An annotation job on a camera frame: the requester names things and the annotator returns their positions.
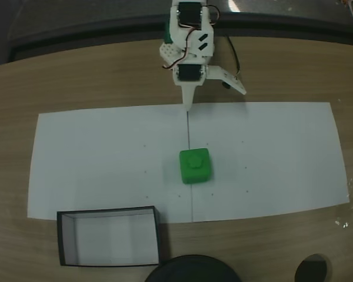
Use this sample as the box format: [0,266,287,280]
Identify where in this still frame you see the dark cardboard box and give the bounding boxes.
[56,205,161,268]

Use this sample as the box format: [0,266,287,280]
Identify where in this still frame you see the green table clamp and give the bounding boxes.
[163,22,173,44]

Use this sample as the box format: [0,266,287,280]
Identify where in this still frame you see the green cube with knob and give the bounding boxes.
[178,147,214,186]

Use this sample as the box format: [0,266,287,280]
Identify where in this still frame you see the white paper sheet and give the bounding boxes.
[187,101,351,223]
[27,105,193,223]

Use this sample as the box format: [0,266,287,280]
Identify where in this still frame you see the grey partition ledge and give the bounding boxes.
[7,0,353,64]

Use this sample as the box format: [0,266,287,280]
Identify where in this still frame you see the black round stand base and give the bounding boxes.
[143,254,242,282]

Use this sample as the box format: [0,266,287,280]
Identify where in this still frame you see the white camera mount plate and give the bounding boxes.
[208,65,248,96]

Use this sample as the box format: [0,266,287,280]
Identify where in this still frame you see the black camera cable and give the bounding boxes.
[225,34,242,80]

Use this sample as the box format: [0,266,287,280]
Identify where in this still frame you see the round table cable hole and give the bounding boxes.
[294,253,334,282]

